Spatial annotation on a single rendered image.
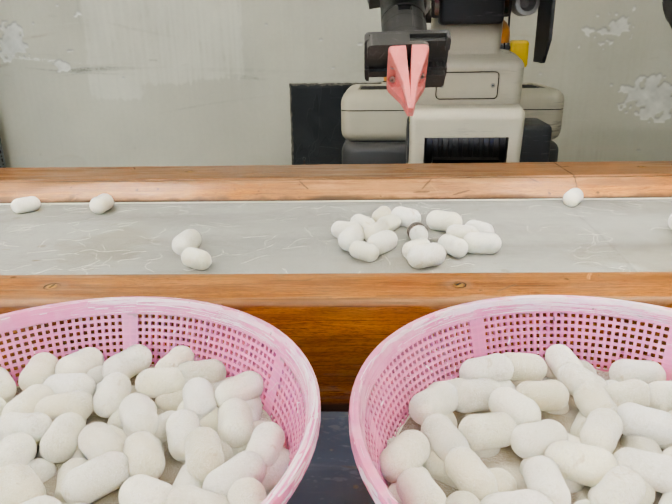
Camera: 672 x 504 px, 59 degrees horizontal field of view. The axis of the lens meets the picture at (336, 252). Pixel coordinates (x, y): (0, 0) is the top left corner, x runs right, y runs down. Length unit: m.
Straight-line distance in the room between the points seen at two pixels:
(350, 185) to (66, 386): 0.47
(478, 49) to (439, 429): 1.02
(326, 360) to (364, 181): 0.38
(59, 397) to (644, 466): 0.31
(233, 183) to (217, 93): 1.97
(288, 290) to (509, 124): 0.85
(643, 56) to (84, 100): 2.40
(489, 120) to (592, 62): 1.59
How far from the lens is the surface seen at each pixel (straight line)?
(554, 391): 0.37
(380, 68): 0.78
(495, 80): 1.24
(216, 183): 0.79
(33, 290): 0.49
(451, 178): 0.78
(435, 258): 0.53
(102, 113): 2.94
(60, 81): 3.01
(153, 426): 0.35
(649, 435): 0.37
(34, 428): 0.37
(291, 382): 0.34
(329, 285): 0.44
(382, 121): 1.49
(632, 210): 0.78
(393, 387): 0.35
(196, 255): 0.54
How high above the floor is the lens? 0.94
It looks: 20 degrees down
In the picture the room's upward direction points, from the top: 1 degrees counter-clockwise
